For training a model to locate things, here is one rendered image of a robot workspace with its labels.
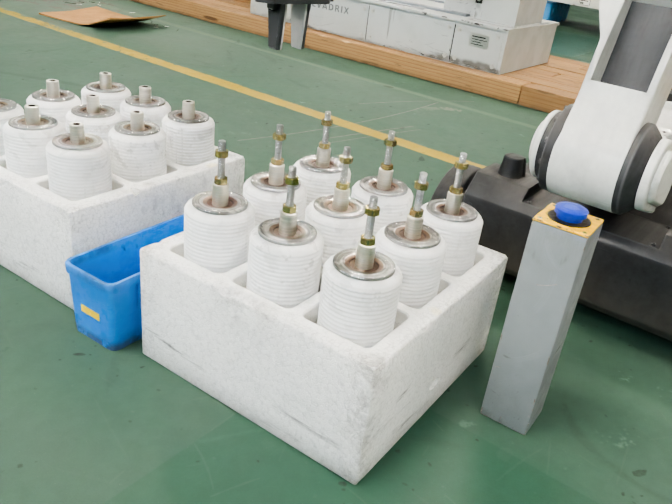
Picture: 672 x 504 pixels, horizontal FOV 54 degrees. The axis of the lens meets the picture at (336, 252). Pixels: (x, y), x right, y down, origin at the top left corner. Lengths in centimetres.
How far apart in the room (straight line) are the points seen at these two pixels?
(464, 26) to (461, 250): 210
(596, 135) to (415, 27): 212
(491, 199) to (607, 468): 52
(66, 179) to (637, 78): 89
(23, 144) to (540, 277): 82
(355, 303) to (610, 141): 48
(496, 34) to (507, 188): 172
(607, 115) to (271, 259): 55
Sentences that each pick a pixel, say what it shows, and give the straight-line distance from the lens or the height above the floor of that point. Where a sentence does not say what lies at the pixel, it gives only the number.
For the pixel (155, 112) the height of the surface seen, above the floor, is 24.
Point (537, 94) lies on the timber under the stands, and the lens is 280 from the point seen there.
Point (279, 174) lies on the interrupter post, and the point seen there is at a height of 27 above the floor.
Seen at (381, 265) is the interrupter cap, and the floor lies 25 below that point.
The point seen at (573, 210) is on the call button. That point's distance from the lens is 86.
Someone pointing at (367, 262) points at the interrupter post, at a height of 26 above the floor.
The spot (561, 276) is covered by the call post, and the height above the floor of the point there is 25.
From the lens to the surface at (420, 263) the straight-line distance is 85.
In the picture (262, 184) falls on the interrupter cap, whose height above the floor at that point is 25.
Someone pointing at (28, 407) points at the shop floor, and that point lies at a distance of 98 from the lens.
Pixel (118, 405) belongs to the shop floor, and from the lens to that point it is 96.
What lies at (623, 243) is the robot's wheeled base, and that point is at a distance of 121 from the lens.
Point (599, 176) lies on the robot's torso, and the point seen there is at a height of 32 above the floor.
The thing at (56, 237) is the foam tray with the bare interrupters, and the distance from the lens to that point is 112.
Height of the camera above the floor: 63
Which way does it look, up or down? 27 degrees down
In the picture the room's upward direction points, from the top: 7 degrees clockwise
